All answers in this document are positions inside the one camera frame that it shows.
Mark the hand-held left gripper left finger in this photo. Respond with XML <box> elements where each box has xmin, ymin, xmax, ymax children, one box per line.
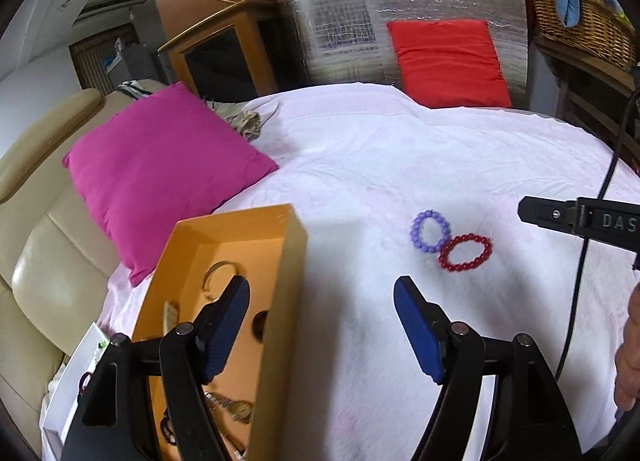
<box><xmin>60</xmin><ymin>275</ymin><xmax>251</xmax><ymax>461</ymax></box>

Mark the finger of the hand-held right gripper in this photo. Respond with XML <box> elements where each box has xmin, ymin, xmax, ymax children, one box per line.
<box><xmin>518</xmin><ymin>196</ymin><xmax>581</xmax><ymax>238</ymax></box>

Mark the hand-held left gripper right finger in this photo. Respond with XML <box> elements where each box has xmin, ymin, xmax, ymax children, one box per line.
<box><xmin>393</xmin><ymin>276</ymin><xmax>583</xmax><ymax>461</ymax></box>

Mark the dark round pendant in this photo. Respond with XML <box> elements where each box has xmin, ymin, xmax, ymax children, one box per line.
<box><xmin>252</xmin><ymin>310</ymin><xmax>271</xmax><ymax>342</ymax></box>

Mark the silver bangle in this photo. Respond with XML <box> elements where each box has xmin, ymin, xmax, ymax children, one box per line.
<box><xmin>202</xmin><ymin>261</ymin><xmax>241</xmax><ymax>300</ymax></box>

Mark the red bead bracelet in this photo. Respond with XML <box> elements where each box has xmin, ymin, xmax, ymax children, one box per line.
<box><xmin>438</xmin><ymin>234</ymin><xmax>492</xmax><ymax>273</ymax></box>

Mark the orange cardboard box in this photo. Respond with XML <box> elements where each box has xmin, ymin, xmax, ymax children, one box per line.
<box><xmin>131</xmin><ymin>204</ymin><xmax>309</xmax><ymax>461</ymax></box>

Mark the metal wristwatch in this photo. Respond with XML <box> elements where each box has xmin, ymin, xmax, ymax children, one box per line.
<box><xmin>205</xmin><ymin>391</ymin><xmax>254</xmax><ymax>425</ymax></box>

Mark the purple bead bracelet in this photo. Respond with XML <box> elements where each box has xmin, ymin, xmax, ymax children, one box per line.
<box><xmin>411</xmin><ymin>210</ymin><xmax>452</xmax><ymax>254</ymax></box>

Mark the black bracelet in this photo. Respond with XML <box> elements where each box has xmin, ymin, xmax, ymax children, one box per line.
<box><xmin>159</xmin><ymin>413</ymin><xmax>179</xmax><ymax>445</ymax></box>

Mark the person's right hand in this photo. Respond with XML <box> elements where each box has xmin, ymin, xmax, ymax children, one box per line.
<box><xmin>614</xmin><ymin>285</ymin><xmax>640</xmax><ymax>413</ymax></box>

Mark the wooden side table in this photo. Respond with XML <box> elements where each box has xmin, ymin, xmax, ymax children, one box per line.
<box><xmin>532</xmin><ymin>36</ymin><xmax>640</xmax><ymax>152</ymax></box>

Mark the white blanket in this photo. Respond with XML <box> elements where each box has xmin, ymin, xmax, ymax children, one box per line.
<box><xmin>40</xmin><ymin>84</ymin><xmax>640</xmax><ymax>461</ymax></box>

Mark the pink pillow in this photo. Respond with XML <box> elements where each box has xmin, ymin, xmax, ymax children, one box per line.
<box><xmin>62</xmin><ymin>81</ymin><xmax>280</xmax><ymax>287</ymax></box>

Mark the red pillow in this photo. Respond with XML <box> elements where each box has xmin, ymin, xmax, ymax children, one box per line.
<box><xmin>387</xmin><ymin>18</ymin><xmax>514</xmax><ymax>110</ymax></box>

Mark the wicker basket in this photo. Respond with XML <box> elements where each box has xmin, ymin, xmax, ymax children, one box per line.
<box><xmin>527</xmin><ymin>0</ymin><xmax>639</xmax><ymax>73</ymax></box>

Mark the patterned beige cloth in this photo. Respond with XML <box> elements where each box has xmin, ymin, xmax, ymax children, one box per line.
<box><xmin>202</xmin><ymin>98</ymin><xmax>264</xmax><ymax>142</ymax></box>

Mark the beige leather sofa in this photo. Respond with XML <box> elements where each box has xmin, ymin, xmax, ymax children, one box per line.
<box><xmin>0</xmin><ymin>78</ymin><xmax>171</xmax><ymax>417</ymax></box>

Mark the striped cloth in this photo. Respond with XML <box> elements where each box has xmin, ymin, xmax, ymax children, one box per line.
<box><xmin>117</xmin><ymin>81</ymin><xmax>152</xmax><ymax>100</ymax></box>

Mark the wooden cabinet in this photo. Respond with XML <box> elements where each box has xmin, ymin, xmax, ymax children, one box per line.
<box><xmin>158</xmin><ymin>0</ymin><xmax>281</xmax><ymax>98</ymax></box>

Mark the grey appliance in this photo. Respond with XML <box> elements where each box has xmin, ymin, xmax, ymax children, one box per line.
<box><xmin>112</xmin><ymin>38</ymin><xmax>162</xmax><ymax>83</ymax></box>

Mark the silver insulation panel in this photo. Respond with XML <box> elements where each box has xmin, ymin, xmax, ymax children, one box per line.
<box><xmin>272</xmin><ymin>0</ymin><xmax>529</xmax><ymax>110</ymax></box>

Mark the brown door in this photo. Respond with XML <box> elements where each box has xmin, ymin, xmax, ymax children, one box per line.
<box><xmin>67</xmin><ymin>24</ymin><xmax>139</xmax><ymax>95</ymax></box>

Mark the black cable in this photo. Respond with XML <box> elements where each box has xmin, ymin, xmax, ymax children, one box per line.
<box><xmin>549</xmin><ymin>90</ymin><xmax>640</xmax><ymax>383</ymax></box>

